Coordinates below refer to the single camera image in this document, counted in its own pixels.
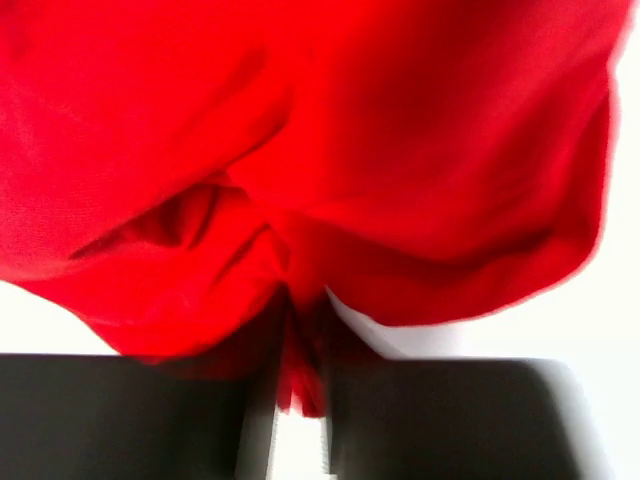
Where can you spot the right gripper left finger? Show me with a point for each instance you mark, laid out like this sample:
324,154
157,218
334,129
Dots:
103,417

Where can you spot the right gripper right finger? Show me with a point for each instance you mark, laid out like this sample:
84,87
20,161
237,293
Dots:
460,419

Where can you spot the red t shirt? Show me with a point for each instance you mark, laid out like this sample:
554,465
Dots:
184,175

